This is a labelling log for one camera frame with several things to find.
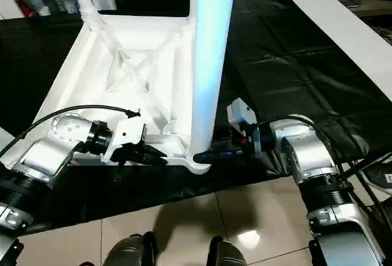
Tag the black work mat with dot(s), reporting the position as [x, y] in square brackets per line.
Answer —
[291, 63]

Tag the red item in cabinet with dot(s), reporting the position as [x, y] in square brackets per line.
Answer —
[23, 4]

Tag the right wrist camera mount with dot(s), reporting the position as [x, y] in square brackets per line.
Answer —
[242, 112]

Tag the white flat panel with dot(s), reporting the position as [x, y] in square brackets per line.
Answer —
[343, 30]

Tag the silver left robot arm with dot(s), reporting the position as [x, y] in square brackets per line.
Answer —
[39, 155]

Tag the grey power adapter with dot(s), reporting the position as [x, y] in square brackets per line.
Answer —
[379, 177]

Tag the black stand bar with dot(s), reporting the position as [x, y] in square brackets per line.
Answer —
[367, 162]

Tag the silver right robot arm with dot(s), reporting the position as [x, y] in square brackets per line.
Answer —
[306, 155]

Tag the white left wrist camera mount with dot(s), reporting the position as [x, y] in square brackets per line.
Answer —
[128, 131]

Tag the small white cup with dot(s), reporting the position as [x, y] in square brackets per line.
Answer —
[44, 10]

